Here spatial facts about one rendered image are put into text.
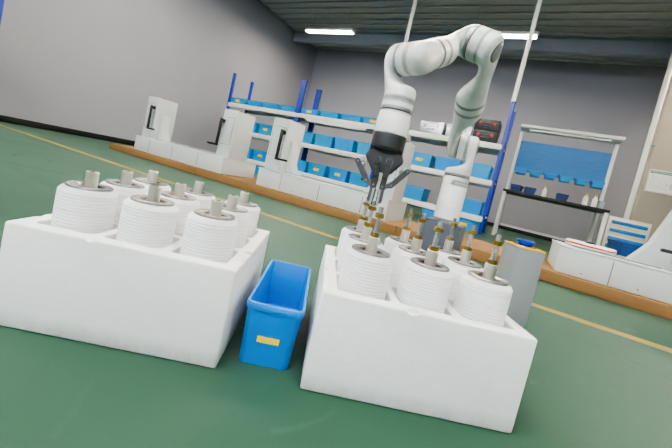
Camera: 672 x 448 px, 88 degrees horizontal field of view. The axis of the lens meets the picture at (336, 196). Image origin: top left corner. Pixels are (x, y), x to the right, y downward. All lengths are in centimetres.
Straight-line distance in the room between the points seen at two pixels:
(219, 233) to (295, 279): 35
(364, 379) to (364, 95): 1000
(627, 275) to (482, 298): 222
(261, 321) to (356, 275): 20
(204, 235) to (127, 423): 28
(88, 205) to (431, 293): 63
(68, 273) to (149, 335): 17
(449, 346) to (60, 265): 68
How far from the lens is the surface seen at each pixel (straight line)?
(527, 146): 687
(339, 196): 314
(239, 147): 417
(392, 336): 66
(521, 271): 97
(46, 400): 66
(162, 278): 68
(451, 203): 133
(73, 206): 76
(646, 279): 292
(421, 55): 79
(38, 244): 77
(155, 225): 71
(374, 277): 65
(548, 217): 918
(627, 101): 970
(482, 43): 105
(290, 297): 98
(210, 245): 67
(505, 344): 73
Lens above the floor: 38
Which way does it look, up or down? 4 degrees down
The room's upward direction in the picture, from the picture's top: 13 degrees clockwise
